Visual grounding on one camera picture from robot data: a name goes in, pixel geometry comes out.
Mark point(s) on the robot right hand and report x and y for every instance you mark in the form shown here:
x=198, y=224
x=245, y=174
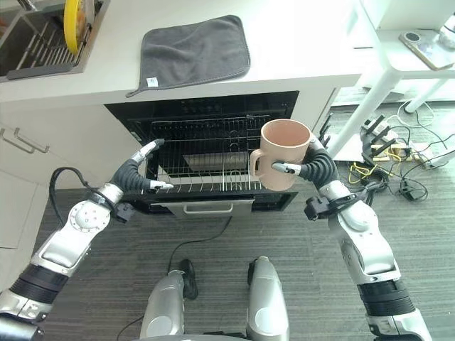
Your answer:
x=321, y=165

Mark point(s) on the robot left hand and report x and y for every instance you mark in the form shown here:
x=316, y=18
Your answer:
x=129, y=174

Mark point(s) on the pink ceramic mug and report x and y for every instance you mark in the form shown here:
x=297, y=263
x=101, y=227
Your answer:
x=282, y=152

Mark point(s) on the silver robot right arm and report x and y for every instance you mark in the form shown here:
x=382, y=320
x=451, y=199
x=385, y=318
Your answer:
x=366, y=245

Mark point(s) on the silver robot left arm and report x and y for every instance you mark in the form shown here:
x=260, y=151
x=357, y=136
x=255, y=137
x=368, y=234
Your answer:
x=67, y=245

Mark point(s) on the black built-in dishwasher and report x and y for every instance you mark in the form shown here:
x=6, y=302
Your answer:
x=206, y=106

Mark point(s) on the black antenna device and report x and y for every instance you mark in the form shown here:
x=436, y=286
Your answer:
x=324, y=131

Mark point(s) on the router with black antennas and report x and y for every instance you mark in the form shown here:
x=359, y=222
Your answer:
x=385, y=149

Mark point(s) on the black power adapter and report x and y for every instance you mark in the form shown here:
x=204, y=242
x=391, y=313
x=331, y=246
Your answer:
x=412, y=192

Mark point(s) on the white power strip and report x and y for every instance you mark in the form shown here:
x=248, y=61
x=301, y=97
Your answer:
x=432, y=158

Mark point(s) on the white table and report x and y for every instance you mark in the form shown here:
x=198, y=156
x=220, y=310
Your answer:
x=401, y=67

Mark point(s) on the grey microfibre cloth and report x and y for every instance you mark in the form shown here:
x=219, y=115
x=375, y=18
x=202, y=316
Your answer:
x=193, y=51

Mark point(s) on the silver robot right leg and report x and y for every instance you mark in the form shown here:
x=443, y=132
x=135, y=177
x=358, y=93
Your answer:
x=266, y=295

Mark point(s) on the grey sink dish rack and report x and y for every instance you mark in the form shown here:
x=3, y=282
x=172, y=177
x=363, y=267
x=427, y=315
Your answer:
x=46, y=53

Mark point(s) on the smartphone with patterned case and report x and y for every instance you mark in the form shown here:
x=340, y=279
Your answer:
x=424, y=48

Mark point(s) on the yellow plate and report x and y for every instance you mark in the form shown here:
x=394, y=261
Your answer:
x=73, y=25

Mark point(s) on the orange patterned plate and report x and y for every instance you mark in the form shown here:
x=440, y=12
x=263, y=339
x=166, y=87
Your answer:
x=85, y=14

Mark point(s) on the steel kitchen sink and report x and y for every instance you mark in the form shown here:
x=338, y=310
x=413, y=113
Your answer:
x=21, y=33

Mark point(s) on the white round object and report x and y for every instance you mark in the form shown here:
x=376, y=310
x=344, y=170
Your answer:
x=448, y=33

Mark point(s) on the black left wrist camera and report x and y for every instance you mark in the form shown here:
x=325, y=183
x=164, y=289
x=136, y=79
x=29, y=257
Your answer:
x=124, y=212

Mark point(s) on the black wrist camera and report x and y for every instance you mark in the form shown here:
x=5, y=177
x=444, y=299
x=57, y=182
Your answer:
x=315, y=209
x=124, y=212

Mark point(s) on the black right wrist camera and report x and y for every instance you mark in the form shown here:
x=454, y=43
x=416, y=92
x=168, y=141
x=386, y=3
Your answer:
x=315, y=209

